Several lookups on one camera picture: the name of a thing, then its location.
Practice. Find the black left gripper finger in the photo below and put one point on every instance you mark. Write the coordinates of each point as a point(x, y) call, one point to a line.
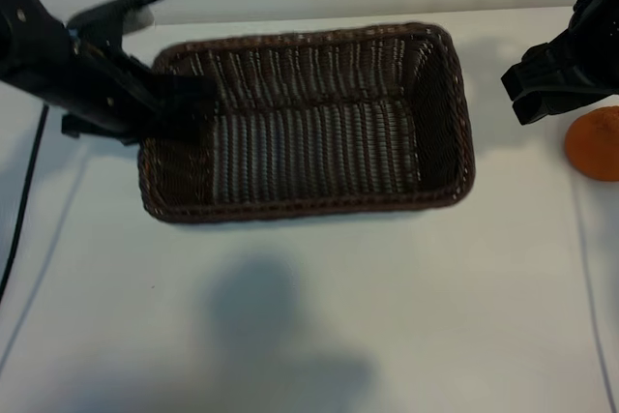
point(181, 103)

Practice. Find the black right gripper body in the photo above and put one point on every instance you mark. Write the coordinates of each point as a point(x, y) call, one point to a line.
point(599, 45)

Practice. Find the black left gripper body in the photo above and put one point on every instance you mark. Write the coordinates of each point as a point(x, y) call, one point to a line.
point(106, 94)

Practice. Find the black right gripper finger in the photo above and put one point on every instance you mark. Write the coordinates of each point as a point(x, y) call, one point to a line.
point(539, 69)
point(546, 103)

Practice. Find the orange fruit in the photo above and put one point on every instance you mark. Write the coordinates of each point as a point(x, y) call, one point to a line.
point(597, 147)

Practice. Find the dark brown woven basket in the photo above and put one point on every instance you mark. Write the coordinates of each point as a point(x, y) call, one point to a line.
point(314, 142)

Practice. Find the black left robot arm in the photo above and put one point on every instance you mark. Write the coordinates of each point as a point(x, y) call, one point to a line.
point(24, 45)

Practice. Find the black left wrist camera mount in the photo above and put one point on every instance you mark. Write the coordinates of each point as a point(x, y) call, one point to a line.
point(111, 11)

